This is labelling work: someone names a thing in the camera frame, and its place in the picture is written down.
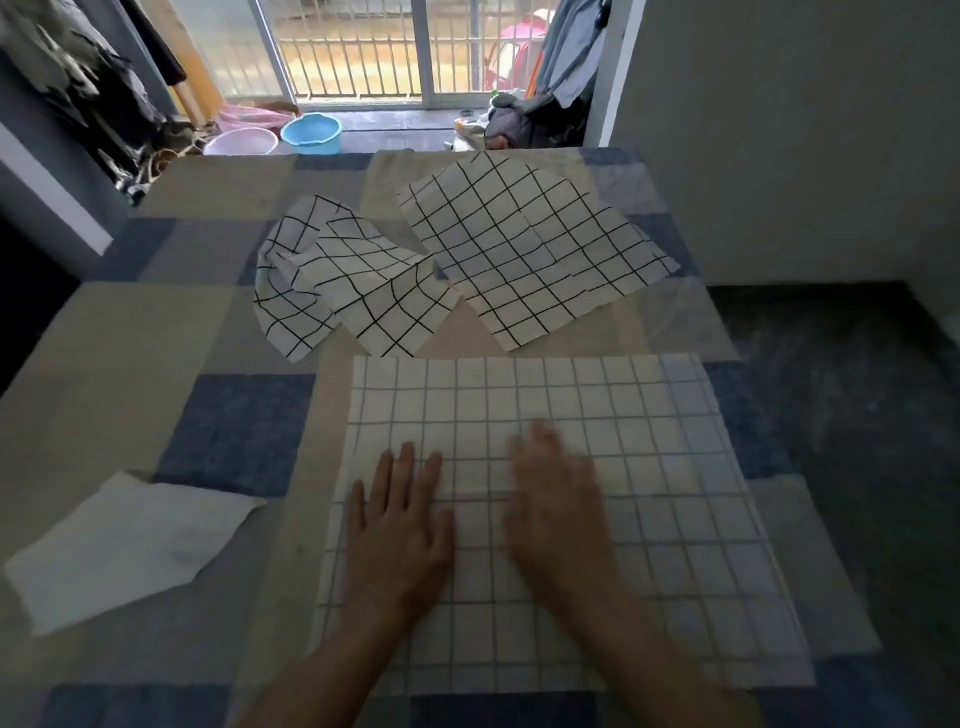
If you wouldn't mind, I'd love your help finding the person's right hand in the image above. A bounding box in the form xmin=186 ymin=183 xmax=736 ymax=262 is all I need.
xmin=502 ymin=421 xmax=624 ymax=601

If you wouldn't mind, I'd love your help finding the person's left hand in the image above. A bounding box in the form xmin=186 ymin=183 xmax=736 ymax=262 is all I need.
xmin=344 ymin=442 xmax=457 ymax=624

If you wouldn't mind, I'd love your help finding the white black-grid cloth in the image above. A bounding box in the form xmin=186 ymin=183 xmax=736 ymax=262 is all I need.
xmin=397 ymin=149 xmax=682 ymax=354
xmin=252 ymin=194 xmax=460 ymax=364
xmin=307 ymin=353 xmax=817 ymax=695

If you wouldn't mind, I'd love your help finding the plain white cloth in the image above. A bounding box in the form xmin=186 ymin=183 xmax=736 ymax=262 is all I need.
xmin=3 ymin=470 xmax=268 ymax=639

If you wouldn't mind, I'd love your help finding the person's right forearm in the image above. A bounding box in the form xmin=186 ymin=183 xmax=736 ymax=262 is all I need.
xmin=569 ymin=584 xmax=766 ymax=728

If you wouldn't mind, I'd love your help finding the person's left forearm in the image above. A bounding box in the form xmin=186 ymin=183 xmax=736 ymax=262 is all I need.
xmin=239 ymin=599 xmax=429 ymax=728

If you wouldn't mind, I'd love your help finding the blue beige patchwork tablecloth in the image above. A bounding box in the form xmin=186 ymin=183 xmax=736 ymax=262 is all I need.
xmin=0 ymin=146 xmax=931 ymax=728

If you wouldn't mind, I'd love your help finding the dark clothes heap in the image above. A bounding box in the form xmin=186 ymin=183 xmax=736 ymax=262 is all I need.
xmin=453 ymin=89 xmax=588 ymax=151

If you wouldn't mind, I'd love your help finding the blue plastic basin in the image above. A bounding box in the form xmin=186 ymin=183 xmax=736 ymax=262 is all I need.
xmin=280 ymin=112 xmax=344 ymax=157

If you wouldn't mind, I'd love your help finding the pale pink plastic basin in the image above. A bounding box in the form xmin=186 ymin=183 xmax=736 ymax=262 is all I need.
xmin=202 ymin=127 xmax=280 ymax=157

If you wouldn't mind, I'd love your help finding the bright pink plastic basin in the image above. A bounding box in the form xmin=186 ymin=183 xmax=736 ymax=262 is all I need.
xmin=217 ymin=101 xmax=301 ymax=136

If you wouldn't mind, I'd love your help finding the pile of shoes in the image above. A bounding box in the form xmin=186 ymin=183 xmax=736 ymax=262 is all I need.
xmin=112 ymin=112 xmax=219 ymax=205

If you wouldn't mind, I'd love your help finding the pink red vehicle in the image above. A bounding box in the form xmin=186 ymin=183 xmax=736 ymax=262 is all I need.
xmin=483 ymin=14 xmax=556 ymax=93

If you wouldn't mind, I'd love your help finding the blue-grey hanging garment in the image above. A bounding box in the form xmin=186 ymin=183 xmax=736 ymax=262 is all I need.
xmin=536 ymin=0 xmax=613 ymax=106

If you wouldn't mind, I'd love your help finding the metal security grille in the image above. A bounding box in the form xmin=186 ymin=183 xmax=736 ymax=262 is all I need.
xmin=262 ymin=0 xmax=560 ymax=100

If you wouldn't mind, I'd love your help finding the glass sliding door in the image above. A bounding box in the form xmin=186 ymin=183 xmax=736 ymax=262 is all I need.
xmin=168 ymin=0 xmax=601 ymax=114

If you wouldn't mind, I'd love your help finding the beige curtain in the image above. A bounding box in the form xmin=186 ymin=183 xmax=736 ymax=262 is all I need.
xmin=138 ymin=0 xmax=226 ymax=127

